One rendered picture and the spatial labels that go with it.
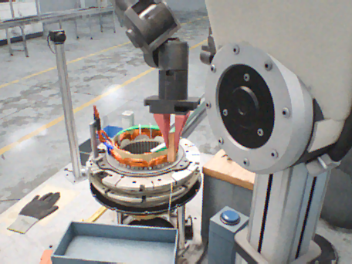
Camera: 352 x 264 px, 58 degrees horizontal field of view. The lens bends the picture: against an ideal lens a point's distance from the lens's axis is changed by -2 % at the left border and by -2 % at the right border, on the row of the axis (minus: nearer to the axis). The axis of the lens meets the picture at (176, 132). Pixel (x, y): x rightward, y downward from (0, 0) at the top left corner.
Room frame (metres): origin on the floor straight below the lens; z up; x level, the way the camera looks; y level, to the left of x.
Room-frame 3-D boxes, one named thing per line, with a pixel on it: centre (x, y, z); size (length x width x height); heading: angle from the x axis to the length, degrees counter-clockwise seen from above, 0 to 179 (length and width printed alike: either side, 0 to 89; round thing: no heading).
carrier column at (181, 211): (0.75, -0.01, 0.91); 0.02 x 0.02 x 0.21
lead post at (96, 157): (0.79, 0.22, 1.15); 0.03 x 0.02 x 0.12; 144
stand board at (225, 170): (0.84, -0.21, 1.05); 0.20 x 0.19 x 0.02; 147
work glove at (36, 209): (0.96, 0.52, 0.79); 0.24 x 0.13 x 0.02; 158
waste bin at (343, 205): (1.86, -1.20, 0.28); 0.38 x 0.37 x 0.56; 68
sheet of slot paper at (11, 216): (0.97, 0.52, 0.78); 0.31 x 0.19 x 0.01; 158
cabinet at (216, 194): (0.84, -0.21, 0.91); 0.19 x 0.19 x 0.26; 57
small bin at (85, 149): (1.33, 0.37, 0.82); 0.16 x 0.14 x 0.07; 67
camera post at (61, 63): (1.19, 0.42, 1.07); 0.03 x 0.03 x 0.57; 43
